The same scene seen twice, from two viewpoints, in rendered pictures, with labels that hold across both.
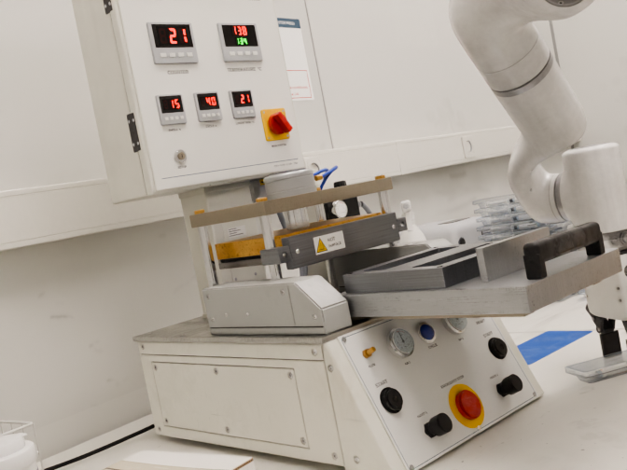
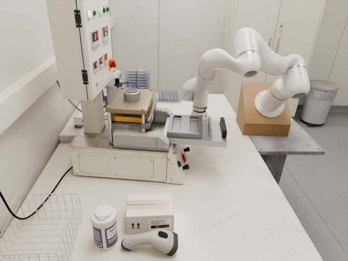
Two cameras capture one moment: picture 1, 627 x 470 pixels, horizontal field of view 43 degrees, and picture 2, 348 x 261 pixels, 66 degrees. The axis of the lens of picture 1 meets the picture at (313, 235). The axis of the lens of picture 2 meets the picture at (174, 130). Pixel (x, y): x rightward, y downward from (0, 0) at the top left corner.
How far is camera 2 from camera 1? 88 cm
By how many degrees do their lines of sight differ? 49
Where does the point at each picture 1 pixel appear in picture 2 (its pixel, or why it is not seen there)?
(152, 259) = (39, 104)
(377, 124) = not seen: hidden behind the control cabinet
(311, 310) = (164, 144)
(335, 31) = not seen: outside the picture
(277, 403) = (143, 167)
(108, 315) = (32, 131)
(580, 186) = (200, 95)
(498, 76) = (207, 76)
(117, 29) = (83, 36)
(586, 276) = not seen: hidden behind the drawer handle
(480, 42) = (210, 70)
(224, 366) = (120, 157)
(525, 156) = (196, 90)
